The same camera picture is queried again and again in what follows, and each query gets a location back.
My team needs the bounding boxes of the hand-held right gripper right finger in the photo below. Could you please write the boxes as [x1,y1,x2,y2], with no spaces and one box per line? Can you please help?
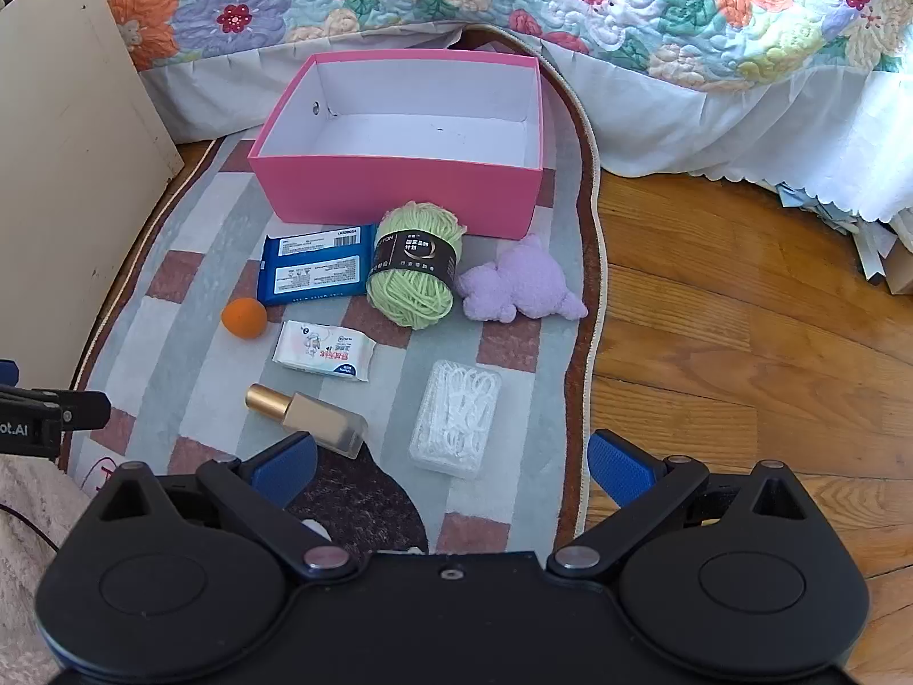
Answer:
[546,428,810,575]

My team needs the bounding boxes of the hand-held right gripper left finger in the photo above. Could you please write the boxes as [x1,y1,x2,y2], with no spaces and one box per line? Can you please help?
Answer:
[92,432,361,582]

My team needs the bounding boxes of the gold cap foundation bottle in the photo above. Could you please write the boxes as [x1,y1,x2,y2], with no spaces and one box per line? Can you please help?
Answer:
[246,384,370,459]

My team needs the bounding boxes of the white tissue packet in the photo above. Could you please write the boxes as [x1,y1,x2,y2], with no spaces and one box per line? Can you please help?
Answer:
[272,320,378,384]

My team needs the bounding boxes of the orange makeup sponge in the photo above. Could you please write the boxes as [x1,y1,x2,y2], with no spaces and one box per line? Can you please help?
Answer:
[221,297,268,339]

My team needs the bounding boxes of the clear floss pick box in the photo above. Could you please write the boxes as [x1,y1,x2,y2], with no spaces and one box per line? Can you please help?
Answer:
[409,358,502,479]

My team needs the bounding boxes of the blue wet wipes packet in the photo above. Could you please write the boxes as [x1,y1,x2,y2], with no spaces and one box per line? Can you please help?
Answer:
[257,223,379,305]

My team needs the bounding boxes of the green yarn ball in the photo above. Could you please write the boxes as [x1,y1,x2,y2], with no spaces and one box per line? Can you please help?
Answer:
[365,201,468,331]

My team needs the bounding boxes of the pink cardboard box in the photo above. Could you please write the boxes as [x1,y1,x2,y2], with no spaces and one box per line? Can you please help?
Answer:
[247,50,547,238]

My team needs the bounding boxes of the checkered floor rug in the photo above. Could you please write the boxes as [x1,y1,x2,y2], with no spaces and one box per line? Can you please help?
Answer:
[60,21,607,554]

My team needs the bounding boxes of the fluffy pale pink cloth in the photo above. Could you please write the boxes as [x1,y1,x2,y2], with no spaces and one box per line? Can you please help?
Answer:
[0,453,97,685]

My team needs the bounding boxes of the purple plush toy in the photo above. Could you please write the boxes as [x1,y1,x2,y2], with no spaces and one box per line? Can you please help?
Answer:
[456,234,589,324]

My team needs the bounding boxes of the white papers pile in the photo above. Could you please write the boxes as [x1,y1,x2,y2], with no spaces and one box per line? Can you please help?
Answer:
[776,182,913,295]

